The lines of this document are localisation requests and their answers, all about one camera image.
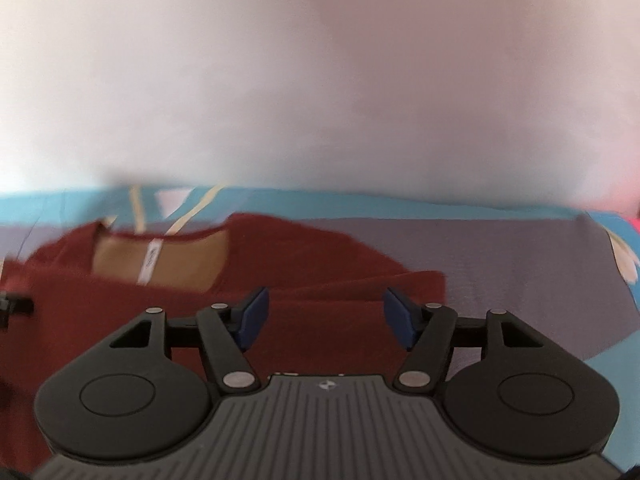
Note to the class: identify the blue grey patterned bedsheet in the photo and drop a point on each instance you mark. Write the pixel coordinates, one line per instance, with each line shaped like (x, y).
(500, 260)

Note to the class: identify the dark red sweater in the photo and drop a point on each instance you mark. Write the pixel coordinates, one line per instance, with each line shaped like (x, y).
(325, 335)

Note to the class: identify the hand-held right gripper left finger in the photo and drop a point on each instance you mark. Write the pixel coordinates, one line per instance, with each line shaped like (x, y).
(254, 317)

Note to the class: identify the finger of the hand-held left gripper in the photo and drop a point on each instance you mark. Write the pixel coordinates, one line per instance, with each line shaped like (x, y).
(17, 305)

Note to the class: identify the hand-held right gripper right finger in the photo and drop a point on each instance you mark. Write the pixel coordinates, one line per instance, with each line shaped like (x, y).
(400, 317)

